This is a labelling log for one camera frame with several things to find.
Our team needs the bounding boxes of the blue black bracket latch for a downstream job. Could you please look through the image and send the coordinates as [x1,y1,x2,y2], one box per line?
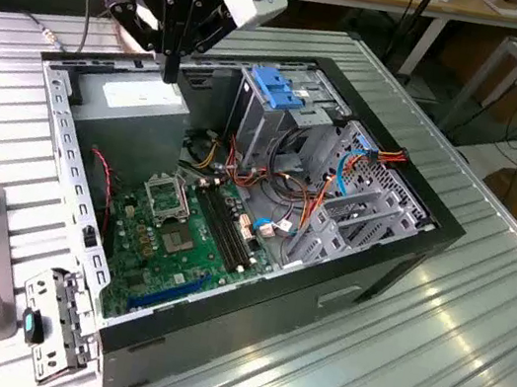
[17,304,50,347]

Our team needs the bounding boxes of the black RAM slot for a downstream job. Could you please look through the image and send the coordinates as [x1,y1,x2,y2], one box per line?
[183,181,259,276]
[199,178,273,270]

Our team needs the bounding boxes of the red black twisted wire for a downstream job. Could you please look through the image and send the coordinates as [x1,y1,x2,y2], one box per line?
[74,146,124,241]

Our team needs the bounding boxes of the blue wire with white label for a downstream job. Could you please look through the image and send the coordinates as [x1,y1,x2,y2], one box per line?
[250,213,296,244]

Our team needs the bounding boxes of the yellow power wires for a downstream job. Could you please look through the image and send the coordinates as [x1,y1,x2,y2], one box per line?
[190,134,225,174]

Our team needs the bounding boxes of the metal socket cover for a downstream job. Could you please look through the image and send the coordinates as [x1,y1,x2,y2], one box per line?
[135,170,198,232]

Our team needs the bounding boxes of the small black case clip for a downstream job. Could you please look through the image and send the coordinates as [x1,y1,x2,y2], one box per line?
[77,220,103,252]

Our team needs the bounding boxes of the white board power connector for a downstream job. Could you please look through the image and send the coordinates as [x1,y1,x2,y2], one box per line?
[233,212,259,247]

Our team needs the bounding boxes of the perforated metal disk bay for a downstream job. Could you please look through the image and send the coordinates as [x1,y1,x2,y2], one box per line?
[278,110,454,293]

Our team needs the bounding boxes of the red orange disk power wire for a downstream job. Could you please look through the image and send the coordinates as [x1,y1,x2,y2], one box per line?
[297,132,411,258]

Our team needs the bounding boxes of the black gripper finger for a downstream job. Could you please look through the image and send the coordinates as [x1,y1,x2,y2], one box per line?
[167,0,241,93]
[93,0,184,82]

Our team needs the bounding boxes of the grey power supply box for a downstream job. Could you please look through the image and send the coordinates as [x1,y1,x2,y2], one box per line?
[56,58,197,199]

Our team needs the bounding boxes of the blue plastic drive bracket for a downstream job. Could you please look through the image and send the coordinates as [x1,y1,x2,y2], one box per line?
[245,63,310,115]

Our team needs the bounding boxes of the green motherboard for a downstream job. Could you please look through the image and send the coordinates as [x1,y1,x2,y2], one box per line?
[89,161,290,348]

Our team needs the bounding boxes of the black PC case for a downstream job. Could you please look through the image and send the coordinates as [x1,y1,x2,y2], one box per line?
[0,7,492,387]

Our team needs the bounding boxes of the orange black wire harness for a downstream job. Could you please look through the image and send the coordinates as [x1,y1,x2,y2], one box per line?
[218,133,332,210]

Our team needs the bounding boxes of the blue SATA wire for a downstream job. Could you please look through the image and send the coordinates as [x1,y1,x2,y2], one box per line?
[329,131,383,204]

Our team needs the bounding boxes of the blue expansion slot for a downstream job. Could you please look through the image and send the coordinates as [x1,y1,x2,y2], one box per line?
[124,259,214,324]

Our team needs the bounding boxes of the metal optical drive cage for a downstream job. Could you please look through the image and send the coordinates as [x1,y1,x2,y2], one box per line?
[219,53,360,192]

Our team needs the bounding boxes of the metal expansion card bracket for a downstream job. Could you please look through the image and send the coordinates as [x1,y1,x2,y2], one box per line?
[8,261,113,387]

